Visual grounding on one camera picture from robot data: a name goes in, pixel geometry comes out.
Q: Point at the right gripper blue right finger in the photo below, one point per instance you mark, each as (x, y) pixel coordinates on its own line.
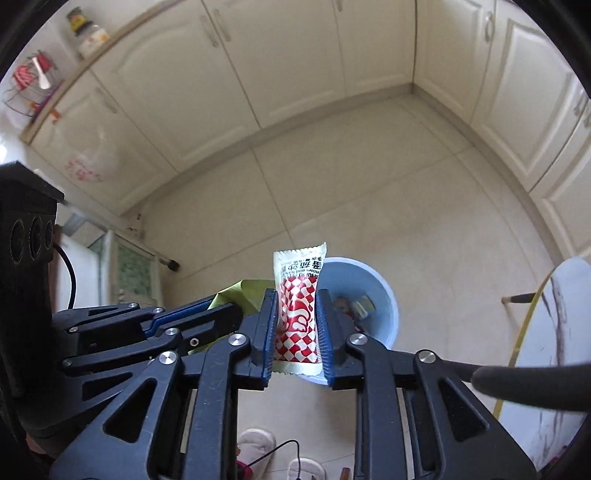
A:
(341, 368)

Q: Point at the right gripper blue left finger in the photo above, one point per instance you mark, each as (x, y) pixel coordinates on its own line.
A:
(255, 363)

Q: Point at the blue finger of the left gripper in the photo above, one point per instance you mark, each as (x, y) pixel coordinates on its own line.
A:
(203, 328)
(162, 317)

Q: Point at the green seaweed packet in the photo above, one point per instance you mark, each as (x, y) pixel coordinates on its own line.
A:
(247, 294)

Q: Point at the red checkered snack packet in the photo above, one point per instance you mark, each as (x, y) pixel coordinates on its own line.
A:
(296, 273)

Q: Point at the blue plastic trash bucket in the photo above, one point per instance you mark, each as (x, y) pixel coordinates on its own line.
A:
(363, 294)

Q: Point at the round white marble table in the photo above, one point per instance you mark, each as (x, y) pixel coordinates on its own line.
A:
(555, 333)

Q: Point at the lower cream base cabinets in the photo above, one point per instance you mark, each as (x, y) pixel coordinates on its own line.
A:
(184, 80)

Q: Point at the red utensil rack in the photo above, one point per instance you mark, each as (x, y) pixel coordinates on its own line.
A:
(32, 84)

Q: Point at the large glass jar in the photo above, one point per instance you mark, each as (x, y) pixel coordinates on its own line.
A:
(89, 36)

